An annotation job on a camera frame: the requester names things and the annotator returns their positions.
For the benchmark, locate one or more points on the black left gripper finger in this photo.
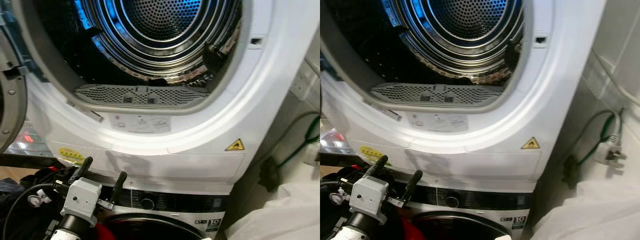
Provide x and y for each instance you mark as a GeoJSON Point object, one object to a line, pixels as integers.
{"type": "Point", "coordinates": [119, 187]}
{"type": "Point", "coordinates": [414, 185]}
{"type": "Point", "coordinates": [377, 167]}
{"type": "Point", "coordinates": [82, 170]}

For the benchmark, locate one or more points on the white washing machine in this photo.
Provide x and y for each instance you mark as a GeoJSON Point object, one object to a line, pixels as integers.
{"type": "Point", "coordinates": [475, 202]}
{"type": "Point", "coordinates": [170, 202]}

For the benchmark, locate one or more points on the yellow oval sticker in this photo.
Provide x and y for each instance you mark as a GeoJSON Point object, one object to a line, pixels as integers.
{"type": "Point", "coordinates": [70, 155]}
{"type": "Point", "coordinates": [371, 154]}

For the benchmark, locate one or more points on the red garment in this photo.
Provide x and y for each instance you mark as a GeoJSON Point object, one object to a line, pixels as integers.
{"type": "Point", "coordinates": [105, 232]}
{"type": "Point", "coordinates": [411, 231]}

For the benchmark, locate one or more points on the black washer control knob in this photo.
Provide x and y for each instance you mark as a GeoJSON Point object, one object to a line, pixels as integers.
{"type": "Point", "coordinates": [147, 204]}
{"type": "Point", "coordinates": [453, 202]}

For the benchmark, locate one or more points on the grey round dryer door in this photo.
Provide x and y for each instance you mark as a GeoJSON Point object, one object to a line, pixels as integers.
{"type": "Point", "coordinates": [332, 142]}
{"type": "Point", "coordinates": [12, 100]}

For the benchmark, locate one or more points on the white power plug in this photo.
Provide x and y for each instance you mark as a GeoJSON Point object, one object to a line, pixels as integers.
{"type": "Point", "coordinates": [312, 155]}
{"type": "Point", "coordinates": [610, 152]}

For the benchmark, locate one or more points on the white instruction sticker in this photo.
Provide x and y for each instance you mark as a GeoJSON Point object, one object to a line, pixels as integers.
{"type": "Point", "coordinates": [436, 122]}
{"type": "Point", "coordinates": [140, 123]}

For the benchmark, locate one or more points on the white tumble dryer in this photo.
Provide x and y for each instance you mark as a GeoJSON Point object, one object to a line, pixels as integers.
{"type": "Point", "coordinates": [500, 160]}
{"type": "Point", "coordinates": [200, 160]}

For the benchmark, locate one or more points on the grey lint filter grille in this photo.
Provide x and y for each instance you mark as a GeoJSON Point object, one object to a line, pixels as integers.
{"type": "Point", "coordinates": [140, 95]}
{"type": "Point", "coordinates": [435, 94]}

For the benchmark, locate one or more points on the white plastic bag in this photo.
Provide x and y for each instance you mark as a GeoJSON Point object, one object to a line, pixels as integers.
{"type": "Point", "coordinates": [585, 215]}
{"type": "Point", "coordinates": [280, 215]}

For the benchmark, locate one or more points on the yellow triangle warning sticker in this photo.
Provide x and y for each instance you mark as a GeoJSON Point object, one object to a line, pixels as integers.
{"type": "Point", "coordinates": [531, 144]}
{"type": "Point", "coordinates": [235, 146]}

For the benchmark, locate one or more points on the perforated steel dryer drum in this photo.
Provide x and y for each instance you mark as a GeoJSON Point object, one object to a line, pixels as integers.
{"type": "Point", "coordinates": [160, 20]}
{"type": "Point", "coordinates": [460, 20]}

